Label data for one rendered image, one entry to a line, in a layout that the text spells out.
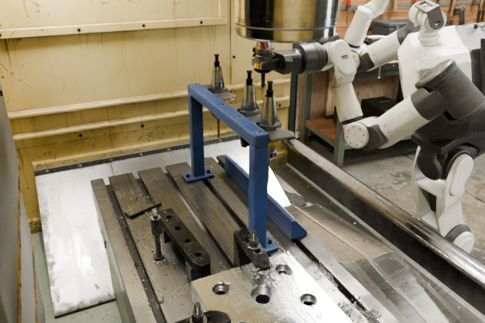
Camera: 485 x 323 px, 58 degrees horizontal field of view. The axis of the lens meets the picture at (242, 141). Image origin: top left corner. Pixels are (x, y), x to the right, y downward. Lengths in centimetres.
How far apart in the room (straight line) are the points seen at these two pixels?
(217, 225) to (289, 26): 75
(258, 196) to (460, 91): 57
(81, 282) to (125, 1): 95
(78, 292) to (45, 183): 45
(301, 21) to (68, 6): 110
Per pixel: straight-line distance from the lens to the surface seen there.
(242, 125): 103
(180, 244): 108
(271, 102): 103
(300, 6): 62
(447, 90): 121
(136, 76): 169
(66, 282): 151
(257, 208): 106
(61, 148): 174
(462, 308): 147
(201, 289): 91
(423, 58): 134
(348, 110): 134
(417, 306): 135
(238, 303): 88
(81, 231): 160
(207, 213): 130
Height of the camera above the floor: 160
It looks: 23 degrees down
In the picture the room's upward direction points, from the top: straight up
